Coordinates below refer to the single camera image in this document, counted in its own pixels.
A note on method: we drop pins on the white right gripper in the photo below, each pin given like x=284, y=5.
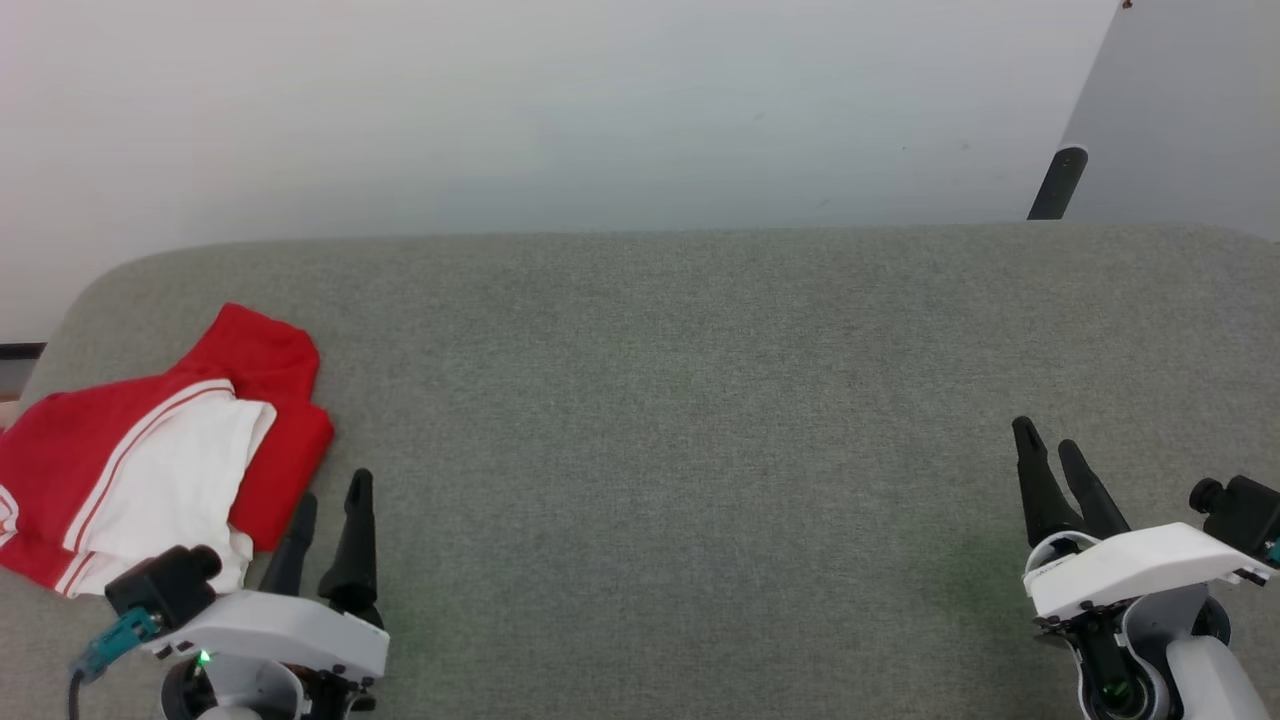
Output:
x=1130, y=570

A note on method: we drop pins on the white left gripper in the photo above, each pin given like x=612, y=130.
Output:
x=290, y=630

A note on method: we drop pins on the red white Bulls jersey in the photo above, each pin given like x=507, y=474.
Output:
x=60, y=450

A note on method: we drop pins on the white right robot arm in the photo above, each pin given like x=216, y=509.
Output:
x=1215, y=685

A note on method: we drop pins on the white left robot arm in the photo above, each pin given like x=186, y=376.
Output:
x=240, y=708

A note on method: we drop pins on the black round pole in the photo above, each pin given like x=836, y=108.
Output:
x=1058, y=185

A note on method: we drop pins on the grey-green fabric sofa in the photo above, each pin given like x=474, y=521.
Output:
x=650, y=450

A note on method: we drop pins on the black skirting strip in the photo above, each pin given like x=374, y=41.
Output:
x=20, y=352

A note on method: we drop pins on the grey flat panel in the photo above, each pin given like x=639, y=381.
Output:
x=1180, y=120

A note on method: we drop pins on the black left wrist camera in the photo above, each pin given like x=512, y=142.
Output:
x=165, y=590

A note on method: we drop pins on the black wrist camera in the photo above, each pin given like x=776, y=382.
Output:
x=1245, y=510
x=165, y=590

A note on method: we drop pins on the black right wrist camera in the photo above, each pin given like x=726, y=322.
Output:
x=1245, y=510

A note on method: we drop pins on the teal left camera connector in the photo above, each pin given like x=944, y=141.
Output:
x=115, y=640

